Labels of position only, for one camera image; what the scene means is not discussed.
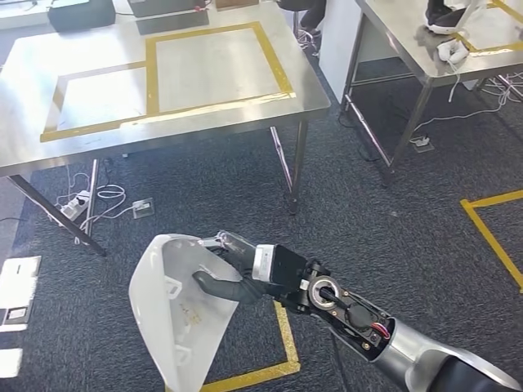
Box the black white headset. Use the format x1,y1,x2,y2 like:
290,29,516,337
424,0,489,35

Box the brown box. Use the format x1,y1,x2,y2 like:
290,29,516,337
215,0,260,12

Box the white controller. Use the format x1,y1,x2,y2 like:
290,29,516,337
437,38,470,104

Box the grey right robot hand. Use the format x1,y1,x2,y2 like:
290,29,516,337
192,231,266,304

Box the white power strip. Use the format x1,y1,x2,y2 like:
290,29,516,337
61,190,91,222

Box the white tangled cables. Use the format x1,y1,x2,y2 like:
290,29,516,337
53,162,137,246

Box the white cabinet panel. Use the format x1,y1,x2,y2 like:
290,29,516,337
318,0,399,104

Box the white floor cable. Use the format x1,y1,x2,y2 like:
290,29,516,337
413,86,523,136

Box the yellow tape table marking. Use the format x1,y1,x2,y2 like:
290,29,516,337
454,0,523,56

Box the metal floor socket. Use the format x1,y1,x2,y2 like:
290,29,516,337
410,135,435,154
131,197,155,221

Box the yellow floor tape square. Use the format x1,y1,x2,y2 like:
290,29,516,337
460,189,523,293
165,300,301,392

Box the metal floor outlet plate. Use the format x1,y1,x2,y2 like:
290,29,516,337
0,305,29,327

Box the steel table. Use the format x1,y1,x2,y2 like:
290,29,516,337
338,0,523,188

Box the black box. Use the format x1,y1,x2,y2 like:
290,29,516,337
47,0,116,33

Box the white plastic shell part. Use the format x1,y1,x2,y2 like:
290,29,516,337
128,234,244,392

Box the seated person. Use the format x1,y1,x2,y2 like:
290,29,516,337
278,0,328,37

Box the steel workbench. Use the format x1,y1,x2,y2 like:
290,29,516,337
0,0,332,258

